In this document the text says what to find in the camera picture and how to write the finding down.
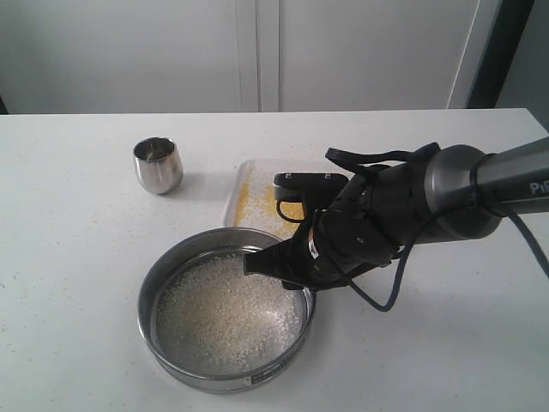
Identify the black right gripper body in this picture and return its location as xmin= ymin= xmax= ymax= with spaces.
xmin=306 ymin=162 xmax=431 ymax=286

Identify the yellow and white grain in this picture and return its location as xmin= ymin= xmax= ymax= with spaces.
xmin=156 ymin=254 xmax=306 ymax=375
xmin=227 ymin=168 xmax=298 ymax=239

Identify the round stainless steel sieve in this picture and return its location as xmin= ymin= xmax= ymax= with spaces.
xmin=137 ymin=227 xmax=317 ymax=393

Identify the stainless steel cup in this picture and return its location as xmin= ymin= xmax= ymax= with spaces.
xmin=133 ymin=136 xmax=184 ymax=195

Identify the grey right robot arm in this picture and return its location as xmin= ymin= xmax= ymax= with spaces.
xmin=244 ymin=139 xmax=548 ymax=291

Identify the white plastic tray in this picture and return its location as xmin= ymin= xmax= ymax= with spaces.
xmin=222 ymin=159 xmax=351 ymax=239

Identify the white cabinet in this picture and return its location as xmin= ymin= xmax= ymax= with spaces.
xmin=1 ymin=1 xmax=501 ymax=114

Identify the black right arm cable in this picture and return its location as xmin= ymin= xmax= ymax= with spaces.
xmin=324 ymin=142 xmax=549 ymax=312

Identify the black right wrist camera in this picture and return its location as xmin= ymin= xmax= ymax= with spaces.
xmin=274 ymin=173 xmax=349 ymax=224

